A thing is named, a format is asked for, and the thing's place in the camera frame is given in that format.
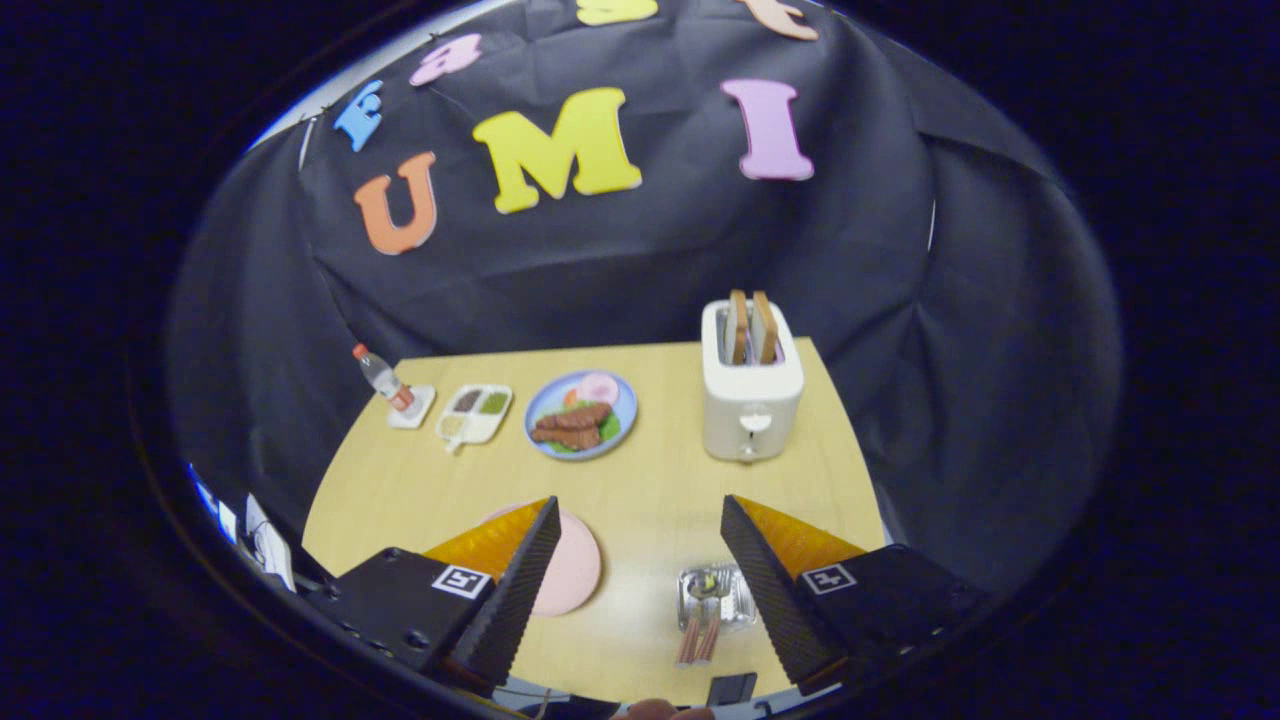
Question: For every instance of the pink ham slice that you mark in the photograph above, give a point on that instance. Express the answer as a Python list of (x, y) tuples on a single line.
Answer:
[(600, 388)]

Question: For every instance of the blue plate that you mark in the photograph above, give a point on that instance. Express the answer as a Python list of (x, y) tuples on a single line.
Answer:
[(628, 400)]

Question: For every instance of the small black box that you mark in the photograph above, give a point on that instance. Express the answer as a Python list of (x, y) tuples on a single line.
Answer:
[(730, 690)]

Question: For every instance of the toast slice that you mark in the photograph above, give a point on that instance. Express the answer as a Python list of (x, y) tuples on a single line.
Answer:
[(765, 325), (739, 325)]

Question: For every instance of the green lettuce leaf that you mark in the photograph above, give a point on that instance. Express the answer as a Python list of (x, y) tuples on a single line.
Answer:
[(611, 428)]

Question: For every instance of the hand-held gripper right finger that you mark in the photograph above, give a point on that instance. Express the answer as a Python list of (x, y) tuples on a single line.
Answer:
[(770, 600)]

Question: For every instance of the white divided condiment dish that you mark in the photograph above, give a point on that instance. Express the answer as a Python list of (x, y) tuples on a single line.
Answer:
[(480, 425)]

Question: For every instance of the clear water bottle red cap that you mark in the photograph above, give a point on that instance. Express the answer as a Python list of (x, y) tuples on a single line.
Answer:
[(385, 380)]

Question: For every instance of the brown grilled sausage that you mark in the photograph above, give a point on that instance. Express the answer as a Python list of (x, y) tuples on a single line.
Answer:
[(565, 437), (580, 416)]

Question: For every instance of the white toaster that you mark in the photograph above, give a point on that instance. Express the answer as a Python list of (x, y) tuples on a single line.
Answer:
[(750, 390)]

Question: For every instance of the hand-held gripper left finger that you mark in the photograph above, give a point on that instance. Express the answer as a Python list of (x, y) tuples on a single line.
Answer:
[(505, 600)]

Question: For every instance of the pink plate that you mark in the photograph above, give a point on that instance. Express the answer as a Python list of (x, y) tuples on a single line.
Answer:
[(575, 570)]

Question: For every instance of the white square coaster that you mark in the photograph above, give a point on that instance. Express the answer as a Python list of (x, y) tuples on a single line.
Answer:
[(421, 411)]

